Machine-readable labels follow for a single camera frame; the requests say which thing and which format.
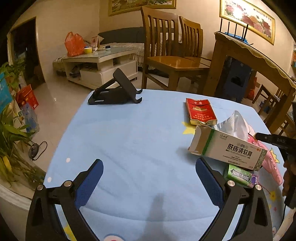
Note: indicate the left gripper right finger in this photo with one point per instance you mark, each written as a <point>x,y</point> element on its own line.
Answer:
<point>254,222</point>

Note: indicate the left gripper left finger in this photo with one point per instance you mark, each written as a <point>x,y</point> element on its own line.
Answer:
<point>43,222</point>

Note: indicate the green chewing gum box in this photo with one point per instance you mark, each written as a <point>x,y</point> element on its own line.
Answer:
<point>240,176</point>

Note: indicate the white green medicine box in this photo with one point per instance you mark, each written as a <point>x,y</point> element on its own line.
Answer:
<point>226,148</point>

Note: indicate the person right hand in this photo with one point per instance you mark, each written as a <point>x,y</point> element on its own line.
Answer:
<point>288,176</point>

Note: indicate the green potted plant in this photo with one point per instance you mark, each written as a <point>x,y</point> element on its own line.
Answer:
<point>16,136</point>

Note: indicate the blue plastic stool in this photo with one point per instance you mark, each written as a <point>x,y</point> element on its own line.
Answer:
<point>234,79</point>

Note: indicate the red cigarette pack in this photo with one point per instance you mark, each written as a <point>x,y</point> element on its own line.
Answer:
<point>200,112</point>

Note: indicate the blue cartoon table cloth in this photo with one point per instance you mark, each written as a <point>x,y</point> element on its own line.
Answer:
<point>149,189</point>

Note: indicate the black router with antennas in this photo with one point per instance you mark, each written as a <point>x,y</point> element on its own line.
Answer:
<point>234,30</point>

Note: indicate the wooden dining table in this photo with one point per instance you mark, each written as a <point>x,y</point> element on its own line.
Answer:
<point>227,46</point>

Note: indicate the red gift box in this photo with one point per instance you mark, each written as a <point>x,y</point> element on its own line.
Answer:
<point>26,95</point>

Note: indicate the peony framed painting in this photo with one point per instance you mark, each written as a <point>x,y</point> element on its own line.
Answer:
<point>248,15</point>

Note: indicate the wooden chair far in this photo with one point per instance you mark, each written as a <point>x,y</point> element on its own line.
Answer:
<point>192,41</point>

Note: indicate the wooden chair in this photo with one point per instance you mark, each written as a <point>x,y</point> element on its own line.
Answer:
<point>192,41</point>
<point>162,51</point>

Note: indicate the wooden chair near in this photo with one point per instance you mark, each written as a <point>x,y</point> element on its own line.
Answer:
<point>162,51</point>

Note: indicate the black phone stand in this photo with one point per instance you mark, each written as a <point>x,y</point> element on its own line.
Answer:
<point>119,90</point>

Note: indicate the white coffee table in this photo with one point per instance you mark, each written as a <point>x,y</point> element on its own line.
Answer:
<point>94,69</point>

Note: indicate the yellow cup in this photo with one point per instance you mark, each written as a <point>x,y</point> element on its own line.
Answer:
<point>88,50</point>

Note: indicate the orange plastic bag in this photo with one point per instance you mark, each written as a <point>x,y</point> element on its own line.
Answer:
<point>74,44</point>

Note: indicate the dark sofa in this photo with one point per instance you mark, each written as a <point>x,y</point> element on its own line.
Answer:
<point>124,35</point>

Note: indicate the landscape framed painting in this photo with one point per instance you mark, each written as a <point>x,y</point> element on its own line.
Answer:
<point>116,7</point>

